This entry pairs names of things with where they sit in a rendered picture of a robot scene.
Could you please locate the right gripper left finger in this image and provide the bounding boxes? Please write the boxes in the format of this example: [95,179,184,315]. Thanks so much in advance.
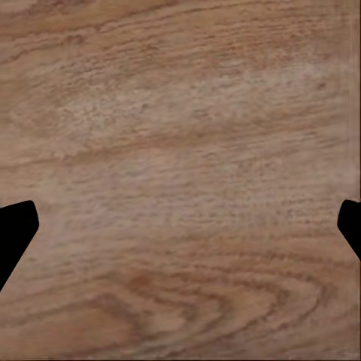
[0,200,39,290]

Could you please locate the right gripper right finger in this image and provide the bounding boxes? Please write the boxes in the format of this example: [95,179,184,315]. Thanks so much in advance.
[337,200,361,260]

